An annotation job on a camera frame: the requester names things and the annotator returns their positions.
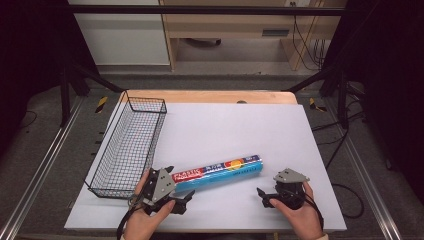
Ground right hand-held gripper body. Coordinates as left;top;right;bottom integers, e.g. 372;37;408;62
273;167;311;211

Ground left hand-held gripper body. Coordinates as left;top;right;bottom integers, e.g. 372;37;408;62
141;167;177;215

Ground long blue wrap box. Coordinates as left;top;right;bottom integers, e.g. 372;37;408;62
172;153;264;195

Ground black wire basket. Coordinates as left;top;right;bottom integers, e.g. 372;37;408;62
83;90;168;200

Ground person's right hand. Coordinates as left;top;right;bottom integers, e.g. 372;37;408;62
268;181;330;240

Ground person's left hand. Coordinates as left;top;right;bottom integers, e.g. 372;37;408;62
123;169;177;240

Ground white table sheet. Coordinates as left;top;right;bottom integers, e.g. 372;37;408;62
64;102;348;233

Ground wooden table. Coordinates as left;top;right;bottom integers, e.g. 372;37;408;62
118;89;298;106

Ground black metal stand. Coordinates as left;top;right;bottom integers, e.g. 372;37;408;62
59;61;125;128
285;64;350;130

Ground white cabinet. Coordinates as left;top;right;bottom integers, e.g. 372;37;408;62
67;0;171;67

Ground black curtain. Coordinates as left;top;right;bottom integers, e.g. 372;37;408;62
321;0;424;204
0;0;101;158

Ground wooden desk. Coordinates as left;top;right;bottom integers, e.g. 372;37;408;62
159;0;348;72

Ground black horizontal bar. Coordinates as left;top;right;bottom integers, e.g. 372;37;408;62
65;4;348;17

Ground right hand-held gripper cable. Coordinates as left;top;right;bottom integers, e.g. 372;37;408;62
298;189;325;232

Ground hand-held gripper cable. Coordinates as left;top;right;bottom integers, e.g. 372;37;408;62
115;194;143;240
298;189;325;232

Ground left hand-held gripper cable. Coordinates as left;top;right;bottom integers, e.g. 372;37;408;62
115;194;143;240

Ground black floor cable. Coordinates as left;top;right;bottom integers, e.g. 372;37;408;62
310;99;365;220

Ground metal floor rail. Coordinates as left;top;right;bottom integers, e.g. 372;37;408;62
324;98;404;240
0;95;85;240

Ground black hanging cables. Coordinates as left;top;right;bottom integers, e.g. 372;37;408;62
290;1;328;72

